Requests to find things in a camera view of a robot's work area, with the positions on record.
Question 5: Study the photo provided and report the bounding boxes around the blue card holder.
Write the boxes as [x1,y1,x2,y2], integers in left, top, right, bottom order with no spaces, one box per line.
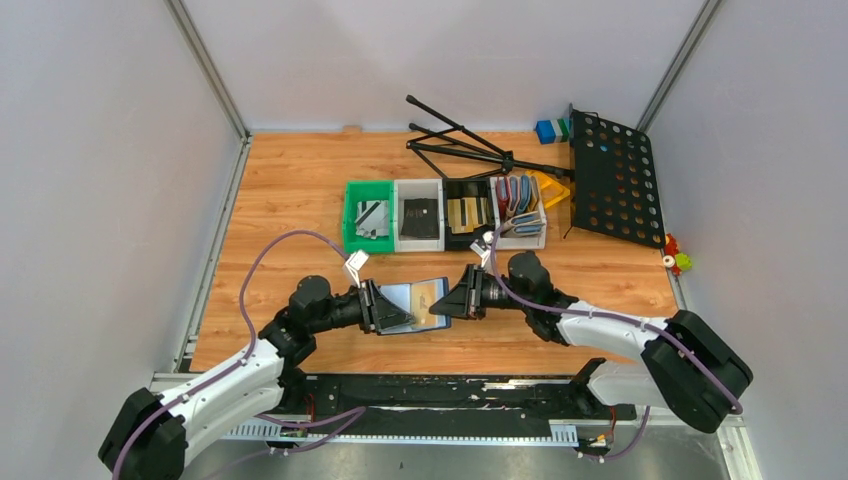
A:
[380,277,452,334]

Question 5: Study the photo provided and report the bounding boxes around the gold cards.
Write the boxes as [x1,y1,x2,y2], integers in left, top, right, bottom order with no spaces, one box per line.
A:
[447,197,490,235]

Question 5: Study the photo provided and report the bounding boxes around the yellow triangle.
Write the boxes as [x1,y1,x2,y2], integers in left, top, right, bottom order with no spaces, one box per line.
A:
[527,170,571,210]

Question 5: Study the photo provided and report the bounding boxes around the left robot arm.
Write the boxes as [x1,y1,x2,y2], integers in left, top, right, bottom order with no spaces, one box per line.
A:
[98,276,420,479]

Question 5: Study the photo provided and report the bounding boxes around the colourful small toy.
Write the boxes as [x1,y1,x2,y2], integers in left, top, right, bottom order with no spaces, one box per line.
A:
[662,233,693,277]

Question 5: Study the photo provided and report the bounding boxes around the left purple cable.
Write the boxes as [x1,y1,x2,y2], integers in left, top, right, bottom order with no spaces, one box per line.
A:
[109,229,369,480]

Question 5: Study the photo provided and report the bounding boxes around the white bin with black cards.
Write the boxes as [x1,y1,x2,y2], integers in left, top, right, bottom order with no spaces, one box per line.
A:
[393,179,445,253]

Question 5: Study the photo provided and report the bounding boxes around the silver cards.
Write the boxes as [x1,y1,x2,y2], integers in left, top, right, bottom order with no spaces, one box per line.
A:
[354,200,390,239]

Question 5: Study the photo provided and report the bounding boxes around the white bin with card holders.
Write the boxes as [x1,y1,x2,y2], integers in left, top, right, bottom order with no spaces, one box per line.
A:
[490,174,548,250]

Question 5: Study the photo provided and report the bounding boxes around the green bin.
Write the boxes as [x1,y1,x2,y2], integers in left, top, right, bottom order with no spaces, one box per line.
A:
[342,180,395,254]

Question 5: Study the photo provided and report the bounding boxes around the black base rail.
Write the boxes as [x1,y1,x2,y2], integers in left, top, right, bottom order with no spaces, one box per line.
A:
[271,374,637,439]

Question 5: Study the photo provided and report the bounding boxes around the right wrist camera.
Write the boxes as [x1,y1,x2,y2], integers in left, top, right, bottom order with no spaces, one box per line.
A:
[470,230,494,272]

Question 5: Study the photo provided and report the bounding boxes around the blue green white blocks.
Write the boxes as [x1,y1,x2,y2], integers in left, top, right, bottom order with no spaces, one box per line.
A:
[534,118,572,145]

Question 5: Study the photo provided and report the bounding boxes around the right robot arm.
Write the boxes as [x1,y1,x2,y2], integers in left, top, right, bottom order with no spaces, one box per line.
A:
[430,251,753,433]

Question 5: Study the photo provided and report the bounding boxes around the black perforated stand plate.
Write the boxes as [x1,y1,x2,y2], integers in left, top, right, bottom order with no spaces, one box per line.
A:
[569,109,666,249]

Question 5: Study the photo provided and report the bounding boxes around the black cards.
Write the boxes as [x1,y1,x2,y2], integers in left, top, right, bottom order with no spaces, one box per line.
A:
[400,198,440,240]

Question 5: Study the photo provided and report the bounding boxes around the black music stand tripod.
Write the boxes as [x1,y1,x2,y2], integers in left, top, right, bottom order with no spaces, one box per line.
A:
[405,94,575,179]

